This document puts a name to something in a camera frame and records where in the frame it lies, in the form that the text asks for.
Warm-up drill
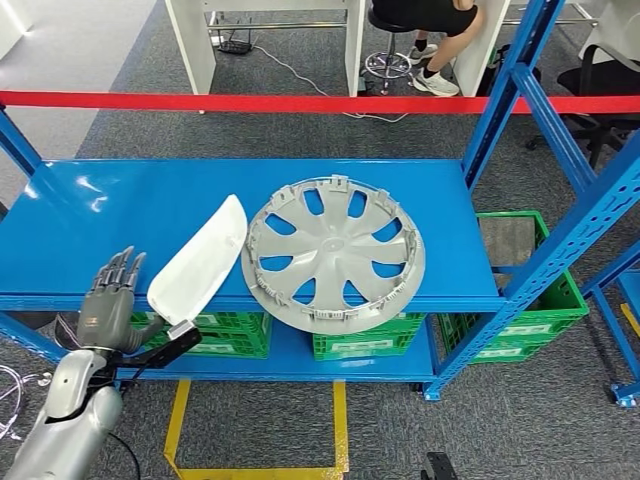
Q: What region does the chrome stanchion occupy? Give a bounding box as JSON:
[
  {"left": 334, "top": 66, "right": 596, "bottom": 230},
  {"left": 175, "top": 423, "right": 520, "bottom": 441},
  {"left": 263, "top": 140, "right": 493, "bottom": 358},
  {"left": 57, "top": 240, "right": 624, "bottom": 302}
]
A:
[{"left": 54, "top": 311, "right": 109, "bottom": 354}]

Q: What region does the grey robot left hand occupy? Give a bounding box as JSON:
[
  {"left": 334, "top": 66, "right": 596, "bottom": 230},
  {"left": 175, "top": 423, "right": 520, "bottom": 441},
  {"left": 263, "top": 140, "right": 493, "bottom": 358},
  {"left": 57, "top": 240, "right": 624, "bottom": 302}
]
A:
[{"left": 77, "top": 246, "right": 168, "bottom": 356}]

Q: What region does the black office chair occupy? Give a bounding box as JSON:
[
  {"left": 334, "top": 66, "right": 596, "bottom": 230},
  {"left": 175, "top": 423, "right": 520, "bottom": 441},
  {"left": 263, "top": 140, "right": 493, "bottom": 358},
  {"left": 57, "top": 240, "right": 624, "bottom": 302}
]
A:
[{"left": 527, "top": 42, "right": 640, "bottom": 170}]

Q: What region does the white curved plastic part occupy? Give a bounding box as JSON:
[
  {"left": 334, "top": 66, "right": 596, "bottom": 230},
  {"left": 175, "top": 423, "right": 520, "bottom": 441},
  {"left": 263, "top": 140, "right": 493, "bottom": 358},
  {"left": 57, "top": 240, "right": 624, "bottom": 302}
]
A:
[{"left": 146, "top": 193, "right": 249, "bottom": 327}]

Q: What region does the yellow floor tape square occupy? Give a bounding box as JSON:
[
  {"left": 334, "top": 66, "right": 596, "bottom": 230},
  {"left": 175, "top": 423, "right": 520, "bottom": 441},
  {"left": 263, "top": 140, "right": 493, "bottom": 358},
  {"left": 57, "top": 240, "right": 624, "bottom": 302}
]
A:
[{"left": 621, "top": 303, "right": 640, "bottom": 338}]

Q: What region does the white floor cable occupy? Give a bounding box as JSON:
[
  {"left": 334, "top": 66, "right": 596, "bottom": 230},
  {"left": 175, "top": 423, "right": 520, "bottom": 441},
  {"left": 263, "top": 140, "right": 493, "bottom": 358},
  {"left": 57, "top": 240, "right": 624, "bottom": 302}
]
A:
[{"left": 252, "top": 42, "right": 411, "bottom": 125}]

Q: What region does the white chair backrest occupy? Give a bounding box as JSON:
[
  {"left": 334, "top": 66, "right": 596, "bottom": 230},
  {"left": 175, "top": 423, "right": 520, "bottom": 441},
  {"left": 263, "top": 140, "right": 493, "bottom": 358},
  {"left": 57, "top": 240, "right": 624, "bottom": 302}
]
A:
[{"left": 580, "top": 0, "right": 640, "bottom": 68}]

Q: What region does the black bag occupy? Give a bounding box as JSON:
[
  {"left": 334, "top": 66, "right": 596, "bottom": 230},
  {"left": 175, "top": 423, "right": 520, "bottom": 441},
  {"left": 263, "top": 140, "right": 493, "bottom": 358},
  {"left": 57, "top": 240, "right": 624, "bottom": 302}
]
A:
[{"left": 477, "top": 44, "right": 543, "bottom": 98}]

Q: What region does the grey wheel hubcap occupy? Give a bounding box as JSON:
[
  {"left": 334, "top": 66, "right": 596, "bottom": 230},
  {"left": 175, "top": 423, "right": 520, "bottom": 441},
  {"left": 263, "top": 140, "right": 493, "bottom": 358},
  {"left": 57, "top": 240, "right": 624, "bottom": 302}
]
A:
[{"left": 240, "top": 174, "right": 426, "bottom": 337}]

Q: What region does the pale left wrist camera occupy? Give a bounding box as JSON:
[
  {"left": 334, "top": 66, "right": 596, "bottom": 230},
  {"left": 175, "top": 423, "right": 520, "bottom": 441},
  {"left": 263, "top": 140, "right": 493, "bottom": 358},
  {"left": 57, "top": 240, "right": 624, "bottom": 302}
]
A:
[{"left": 166, "top": 319, "right": 197, "bottom": 343}]

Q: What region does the blue metal shelf rack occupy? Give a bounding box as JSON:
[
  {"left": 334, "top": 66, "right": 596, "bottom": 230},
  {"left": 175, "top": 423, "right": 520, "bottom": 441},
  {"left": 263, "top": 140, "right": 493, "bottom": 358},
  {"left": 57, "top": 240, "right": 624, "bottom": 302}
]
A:
[
  {"left": 0, "top": 0, "right": 640, "bottom": 403},
  {"left": 582, "top": 241, "right": 640, "bottom": 409}
]

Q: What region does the red barrier tape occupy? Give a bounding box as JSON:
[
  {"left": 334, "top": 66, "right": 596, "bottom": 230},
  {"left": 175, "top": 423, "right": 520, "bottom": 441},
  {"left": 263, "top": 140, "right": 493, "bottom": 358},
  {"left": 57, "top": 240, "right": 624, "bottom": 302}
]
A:
[{"left": 0, "top": 91, "right": 640, "bottom": 116}]

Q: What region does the seated person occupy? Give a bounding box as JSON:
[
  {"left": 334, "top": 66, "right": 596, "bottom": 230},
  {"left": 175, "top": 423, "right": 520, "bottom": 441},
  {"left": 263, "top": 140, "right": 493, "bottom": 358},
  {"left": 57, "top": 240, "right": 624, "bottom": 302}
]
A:
[{"left": 371, "top": 0, "right": 485, "bottom": 99}]

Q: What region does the black power strip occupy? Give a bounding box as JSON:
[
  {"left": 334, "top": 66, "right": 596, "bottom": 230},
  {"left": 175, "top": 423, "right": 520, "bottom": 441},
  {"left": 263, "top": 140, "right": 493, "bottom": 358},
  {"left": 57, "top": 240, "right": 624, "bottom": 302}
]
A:
[{"left": 218, "top": 38, "right": 254, "bottom": 56}]

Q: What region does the black robot right foot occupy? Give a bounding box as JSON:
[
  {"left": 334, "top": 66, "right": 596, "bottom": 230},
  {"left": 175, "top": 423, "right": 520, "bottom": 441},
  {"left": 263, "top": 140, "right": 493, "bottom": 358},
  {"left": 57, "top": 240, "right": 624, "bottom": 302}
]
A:
[{"left": 421, "top": 452, "right": 458, "bottom": 480}]

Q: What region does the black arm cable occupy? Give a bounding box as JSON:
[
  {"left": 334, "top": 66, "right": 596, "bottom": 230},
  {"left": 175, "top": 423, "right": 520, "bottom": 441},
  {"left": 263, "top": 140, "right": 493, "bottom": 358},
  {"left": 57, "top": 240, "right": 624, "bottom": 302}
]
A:
[{"left": 107, "top": 431, "right": 143, "bottom": 480}]

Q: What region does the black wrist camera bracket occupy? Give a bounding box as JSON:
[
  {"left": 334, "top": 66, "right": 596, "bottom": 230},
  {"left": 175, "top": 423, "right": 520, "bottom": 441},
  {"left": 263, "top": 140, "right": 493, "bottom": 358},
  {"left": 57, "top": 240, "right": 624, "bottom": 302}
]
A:
[{"left": 115, "top": 326, "right": 204, "bottom": 374}]

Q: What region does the white desk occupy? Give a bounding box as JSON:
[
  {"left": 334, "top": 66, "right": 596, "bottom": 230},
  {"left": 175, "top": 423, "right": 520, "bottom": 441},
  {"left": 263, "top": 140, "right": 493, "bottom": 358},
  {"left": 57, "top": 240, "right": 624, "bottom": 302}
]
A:
[
  {"left": 452, "top": 0, "right": 512, "bottom": 99},
  {"left": 165, "top": 0, "right": 367, "bottom": 97}
]

